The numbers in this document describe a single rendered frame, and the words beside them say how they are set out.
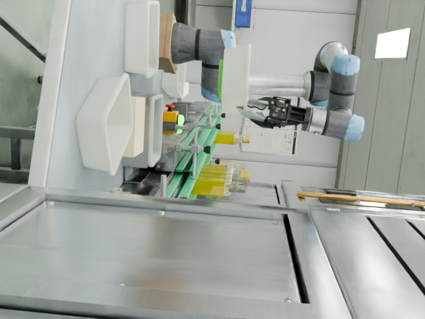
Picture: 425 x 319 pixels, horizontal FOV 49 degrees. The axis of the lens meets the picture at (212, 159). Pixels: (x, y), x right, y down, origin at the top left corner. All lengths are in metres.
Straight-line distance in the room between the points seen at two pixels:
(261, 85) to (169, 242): 1.21
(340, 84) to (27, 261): 1.07
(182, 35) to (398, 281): 1.33
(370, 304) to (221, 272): 0.17
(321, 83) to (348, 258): 1.24
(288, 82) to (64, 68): 1.01
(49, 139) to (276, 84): 1.05
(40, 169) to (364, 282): 0.64
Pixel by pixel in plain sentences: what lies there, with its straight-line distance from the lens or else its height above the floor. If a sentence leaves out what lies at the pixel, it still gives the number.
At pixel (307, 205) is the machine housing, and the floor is 1.43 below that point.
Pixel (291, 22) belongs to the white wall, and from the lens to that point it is 7.64.
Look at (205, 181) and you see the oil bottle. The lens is 1.72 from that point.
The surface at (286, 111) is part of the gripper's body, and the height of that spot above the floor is 1.24.
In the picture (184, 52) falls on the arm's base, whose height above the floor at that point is 0.88.
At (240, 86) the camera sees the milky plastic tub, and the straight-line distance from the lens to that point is 1.32.
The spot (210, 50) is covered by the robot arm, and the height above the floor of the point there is 0.98.
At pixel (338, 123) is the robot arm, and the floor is 1.38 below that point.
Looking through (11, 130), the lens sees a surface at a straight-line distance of 1.98.
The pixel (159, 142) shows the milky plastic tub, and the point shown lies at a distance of 1.63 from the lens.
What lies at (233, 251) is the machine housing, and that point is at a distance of 0.64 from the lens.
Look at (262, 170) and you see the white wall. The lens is 7.80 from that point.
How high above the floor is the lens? 1.12
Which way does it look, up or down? 3 degrees down
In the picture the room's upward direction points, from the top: 95 degrees clockwise
